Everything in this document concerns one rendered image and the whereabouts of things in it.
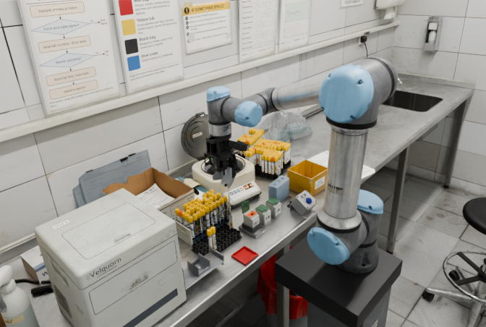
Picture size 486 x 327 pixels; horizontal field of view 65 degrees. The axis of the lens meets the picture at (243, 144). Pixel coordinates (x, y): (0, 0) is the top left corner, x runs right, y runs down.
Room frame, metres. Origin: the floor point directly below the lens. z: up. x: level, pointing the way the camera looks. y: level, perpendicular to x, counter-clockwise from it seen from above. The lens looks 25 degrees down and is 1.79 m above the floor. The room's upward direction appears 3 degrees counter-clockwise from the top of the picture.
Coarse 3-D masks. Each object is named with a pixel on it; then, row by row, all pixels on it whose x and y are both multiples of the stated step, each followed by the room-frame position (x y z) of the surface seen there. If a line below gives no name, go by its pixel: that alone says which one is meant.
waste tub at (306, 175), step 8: (304, 160) 1.57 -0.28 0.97; (296, 168) 1.53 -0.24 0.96; (304, 168) 1.57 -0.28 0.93; (312, 168) 1.54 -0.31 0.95; (320, 168) 1.51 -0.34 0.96; (288, 176) 1.48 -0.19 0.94; (296, 176) 1.45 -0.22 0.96; (304, 176) 1.57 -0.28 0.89; (312, 176) 1.54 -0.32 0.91; (320, 176) 1.44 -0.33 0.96; (296, 184) 1.45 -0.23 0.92; (304, 184) 1.42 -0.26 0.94; (312, 184) 1.40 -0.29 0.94; (320, 184) 1.44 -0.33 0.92; (296, 192) 1.45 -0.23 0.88; (312, 192) 1.40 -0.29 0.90
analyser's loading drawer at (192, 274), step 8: (200, 256) 0.99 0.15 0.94; (208, 256) 1.02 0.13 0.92; (216, 256) 1.01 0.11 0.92; (192, 264) 0.95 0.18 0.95; (200, 264) 0.98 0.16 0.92; (208, 264) 0.96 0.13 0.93; (216, 264) 0.98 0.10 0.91; (224, 264) 1.00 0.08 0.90; (184, 272) 0.95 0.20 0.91; (192, 272) 0.94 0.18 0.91; (200, 272) 0.93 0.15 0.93; (208, 272) 0.95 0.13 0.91; (184, 280) 0.91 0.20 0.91; (192, 280) 0.91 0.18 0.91
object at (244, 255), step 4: (240, 248) 1.09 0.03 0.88; (244, 248) 1.09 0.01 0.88; (248, 248) 1.09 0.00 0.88; (236, 252) 1.07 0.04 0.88; (240, 252) 1.07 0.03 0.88; (244, 252) 1.07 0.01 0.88; (248, 252) 1.07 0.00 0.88; (252, 252) 1.07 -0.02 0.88; (256, 252) 1.06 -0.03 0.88; (232, 256) 1.05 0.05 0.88; (236, 256) 1.05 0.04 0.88; (240, 256) 1.05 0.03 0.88; (244, 256) 1.05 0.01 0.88; (248, 256) 1.05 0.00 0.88; (252, 256) 1.05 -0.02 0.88; (256, 256) 1.05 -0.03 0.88; (240, 260) 1.02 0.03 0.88; (244, 260) 1.03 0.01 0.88; (248, 260) 1.02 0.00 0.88; (244, 264) 1.01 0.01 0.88
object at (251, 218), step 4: (248, 212) 1.21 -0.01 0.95; (252, 212) 1.21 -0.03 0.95; (244, 216) 1.19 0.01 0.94; (248, 216) 1.18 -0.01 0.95; (252, 216) 1.18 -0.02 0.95; (256, 216) 1.19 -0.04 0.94; (244, 220) 1.19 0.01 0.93; (248, 220) 1.18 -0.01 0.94; (252, 220) 1.17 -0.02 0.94; (256, 220) 1.18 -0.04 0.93; (248, 224) 1.18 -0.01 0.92; (252, 224) 1.17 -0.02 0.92; (256, 224) 1.18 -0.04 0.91
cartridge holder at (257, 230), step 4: (244, 224) 1.19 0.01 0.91; (260, 224) 1.19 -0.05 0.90; (240, 228) 1.20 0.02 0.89; (244, 228) 1.19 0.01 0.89; (248, 228) 1.18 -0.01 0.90; (252, 228) 1.16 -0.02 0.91; (256, 228) 1.17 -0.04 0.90; (260, 228) 1.19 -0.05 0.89; (248, 232) 1.17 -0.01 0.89; (252, 232) 1.16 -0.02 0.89; (256, 232) 1.17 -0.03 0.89; (260, 232) 1.17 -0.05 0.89; (252, 236) 1.16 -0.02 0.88; (256, 236) 1.15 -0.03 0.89
